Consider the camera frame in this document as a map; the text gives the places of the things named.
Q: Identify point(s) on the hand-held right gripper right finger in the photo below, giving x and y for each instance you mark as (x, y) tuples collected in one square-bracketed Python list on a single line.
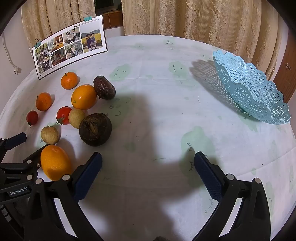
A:
[(208, 176)]

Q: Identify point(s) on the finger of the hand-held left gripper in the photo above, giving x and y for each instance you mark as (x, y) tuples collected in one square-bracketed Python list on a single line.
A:
[(25, 168), (16, 140)]

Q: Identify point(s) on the large oval orange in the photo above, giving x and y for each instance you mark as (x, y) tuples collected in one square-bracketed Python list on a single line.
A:
[(55, 162)]

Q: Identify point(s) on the photo collage board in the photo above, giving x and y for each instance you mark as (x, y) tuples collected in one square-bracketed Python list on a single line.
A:
[(69, 45)]

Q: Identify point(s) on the brown wooden door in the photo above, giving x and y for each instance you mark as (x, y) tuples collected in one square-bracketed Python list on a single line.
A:
[(286, 76)]

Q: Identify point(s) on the large round orange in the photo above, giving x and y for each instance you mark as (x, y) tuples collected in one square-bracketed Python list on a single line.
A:
[(84, 96)]

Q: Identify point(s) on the light blue lattice basket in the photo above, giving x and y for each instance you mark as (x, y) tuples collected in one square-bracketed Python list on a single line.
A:
[(252, 92)]

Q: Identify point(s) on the dark purple passion fruit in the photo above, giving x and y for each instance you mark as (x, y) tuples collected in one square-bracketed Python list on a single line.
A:
[(104, 88)]

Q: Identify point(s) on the beige embossed curtain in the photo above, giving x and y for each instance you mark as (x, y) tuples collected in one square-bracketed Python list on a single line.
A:
[(196, 18), (57, 16)]

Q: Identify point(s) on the tan longan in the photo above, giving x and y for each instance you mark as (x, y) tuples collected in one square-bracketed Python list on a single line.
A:
[(77, 118), (49, 135)]

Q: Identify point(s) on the small tangerine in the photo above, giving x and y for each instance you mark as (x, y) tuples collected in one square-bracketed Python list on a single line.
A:
[(69, 80), (43, 101)]

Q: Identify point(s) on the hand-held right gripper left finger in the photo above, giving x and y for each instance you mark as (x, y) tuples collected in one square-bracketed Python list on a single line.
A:
[(87, 178)]

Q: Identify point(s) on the dark brown round root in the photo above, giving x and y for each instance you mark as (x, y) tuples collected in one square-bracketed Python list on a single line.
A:
[(95, 129)]

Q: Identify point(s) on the teal binder clip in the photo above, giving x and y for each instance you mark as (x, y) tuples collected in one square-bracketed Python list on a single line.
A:
[(37, 42), (87, 18)]

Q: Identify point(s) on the red cherry tomato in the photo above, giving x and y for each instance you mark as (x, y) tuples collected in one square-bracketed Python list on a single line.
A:
[(64, 115), (32, 117)]

